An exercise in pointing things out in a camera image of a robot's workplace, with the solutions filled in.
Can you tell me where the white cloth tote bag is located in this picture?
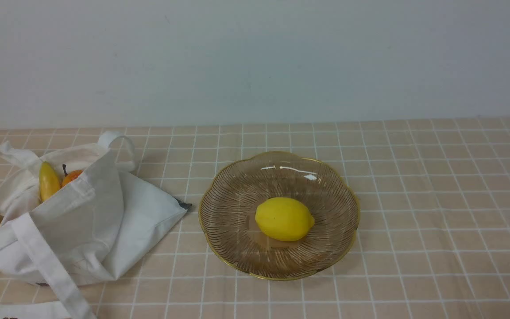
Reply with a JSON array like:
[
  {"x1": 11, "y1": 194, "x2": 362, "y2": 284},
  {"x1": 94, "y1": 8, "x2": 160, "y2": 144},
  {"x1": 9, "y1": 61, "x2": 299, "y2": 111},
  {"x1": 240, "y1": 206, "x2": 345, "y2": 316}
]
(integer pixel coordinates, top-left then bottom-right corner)
[{"x1": 0, "y1": 131, "x2": 189, "y2": 319}]

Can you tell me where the checkered pink tablecloth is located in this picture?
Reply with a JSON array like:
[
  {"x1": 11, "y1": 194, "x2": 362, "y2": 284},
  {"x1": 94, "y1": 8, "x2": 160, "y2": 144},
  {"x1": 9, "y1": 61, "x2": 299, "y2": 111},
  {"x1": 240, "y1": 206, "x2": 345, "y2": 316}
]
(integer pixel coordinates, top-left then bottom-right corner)
[{"x1": 0, "y1": 116, "x2": 510, "y2": 319}]

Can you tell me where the amber glass plate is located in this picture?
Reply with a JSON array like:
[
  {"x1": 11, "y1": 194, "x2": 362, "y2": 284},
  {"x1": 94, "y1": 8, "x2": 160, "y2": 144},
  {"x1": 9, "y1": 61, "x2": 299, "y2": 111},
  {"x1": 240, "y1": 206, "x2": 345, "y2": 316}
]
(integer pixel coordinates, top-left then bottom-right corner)
[{"x1": 198, "y1": 152, "x2": 361, "y2": 281}]

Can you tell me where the yellow lemon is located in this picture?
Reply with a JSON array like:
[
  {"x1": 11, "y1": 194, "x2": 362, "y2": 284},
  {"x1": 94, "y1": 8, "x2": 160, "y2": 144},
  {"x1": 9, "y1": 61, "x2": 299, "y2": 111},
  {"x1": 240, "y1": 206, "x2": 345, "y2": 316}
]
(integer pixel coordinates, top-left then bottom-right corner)
[{"x1": 255, "y1": 197, "x2": 314, "y2": 242}]

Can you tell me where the orange red pear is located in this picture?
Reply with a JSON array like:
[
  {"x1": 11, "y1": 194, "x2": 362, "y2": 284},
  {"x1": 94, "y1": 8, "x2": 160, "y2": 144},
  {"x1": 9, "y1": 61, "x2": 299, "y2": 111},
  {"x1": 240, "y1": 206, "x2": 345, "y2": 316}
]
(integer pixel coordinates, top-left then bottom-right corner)
[{"x1": 62, "y1": 164, "x2": 83, "y2": 187}]

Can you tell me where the yellow banana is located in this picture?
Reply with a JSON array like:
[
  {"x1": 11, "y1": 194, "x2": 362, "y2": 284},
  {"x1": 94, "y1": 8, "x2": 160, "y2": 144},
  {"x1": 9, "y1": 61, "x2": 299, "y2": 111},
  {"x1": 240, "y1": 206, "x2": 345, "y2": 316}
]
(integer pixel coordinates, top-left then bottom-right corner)
[{"x1": 39, "y1": 162, "x2": 62, "y2": 202}]

